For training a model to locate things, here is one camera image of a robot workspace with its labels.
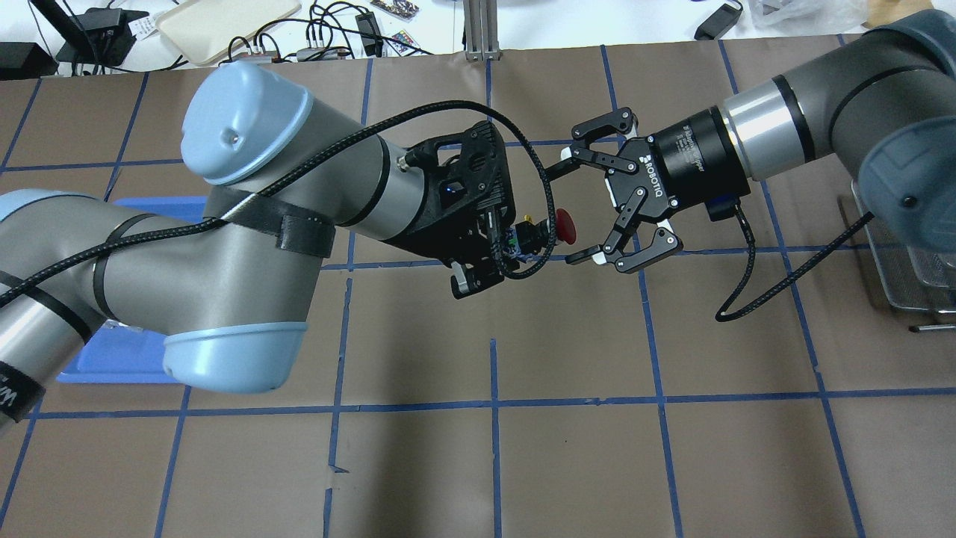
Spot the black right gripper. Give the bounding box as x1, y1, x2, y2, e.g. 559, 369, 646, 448
544, 106, 751, 274

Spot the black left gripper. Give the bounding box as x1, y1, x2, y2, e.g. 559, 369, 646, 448
390, 120, 515, 300

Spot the red emergency stop button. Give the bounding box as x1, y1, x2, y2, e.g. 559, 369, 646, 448
508, 209, 577, 259

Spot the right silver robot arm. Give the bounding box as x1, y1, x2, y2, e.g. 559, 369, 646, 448
547, 9, 955, 273

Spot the black power adapter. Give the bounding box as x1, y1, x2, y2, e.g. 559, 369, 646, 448
693, 1, 745, 41

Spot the blue plastic tray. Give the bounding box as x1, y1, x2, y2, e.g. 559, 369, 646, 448
57, 197, 206, 384

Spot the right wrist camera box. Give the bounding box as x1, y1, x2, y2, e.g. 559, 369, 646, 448
704, 195, 747, 223

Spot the aluminium frame post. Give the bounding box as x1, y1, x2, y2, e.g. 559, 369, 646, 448
463, 0, 502, 64

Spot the silver wire mesh shelf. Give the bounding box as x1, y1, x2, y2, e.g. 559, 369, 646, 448
861, 217, 955, 334

